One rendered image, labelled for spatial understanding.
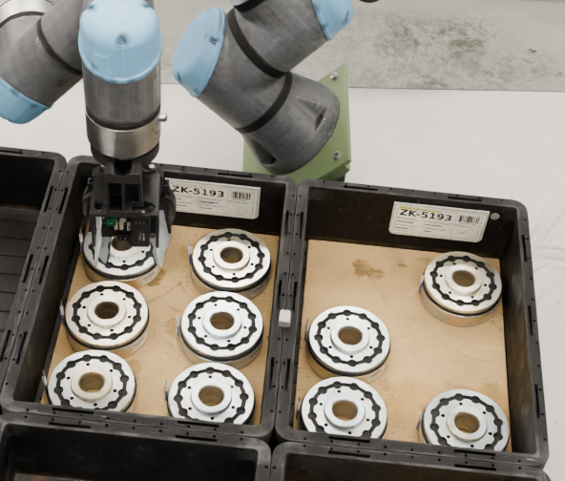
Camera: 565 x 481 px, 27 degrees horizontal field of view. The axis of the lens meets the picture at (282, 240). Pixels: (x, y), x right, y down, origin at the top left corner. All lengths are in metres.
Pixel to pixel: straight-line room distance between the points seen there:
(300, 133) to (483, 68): 1.63
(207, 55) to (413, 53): 1.71
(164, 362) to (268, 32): 0.46
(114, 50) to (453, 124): 0.99
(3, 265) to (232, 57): 0.41
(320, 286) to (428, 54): 1.79
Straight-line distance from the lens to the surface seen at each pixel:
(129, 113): 1.13
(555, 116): 2.04
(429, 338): 1.49
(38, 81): 1.23
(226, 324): 1.46
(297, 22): 1.55
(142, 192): 1.23
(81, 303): 1.46
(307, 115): 1.66
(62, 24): 1.21
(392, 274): 1.55
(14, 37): 1.26
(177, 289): 1.51
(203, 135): 1.89
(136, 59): 1.09
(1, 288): 1.53
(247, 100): 1.62
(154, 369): 1.43
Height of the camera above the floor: 2.00
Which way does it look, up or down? 48 degrees down
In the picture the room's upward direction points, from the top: 6 degrees clockwise
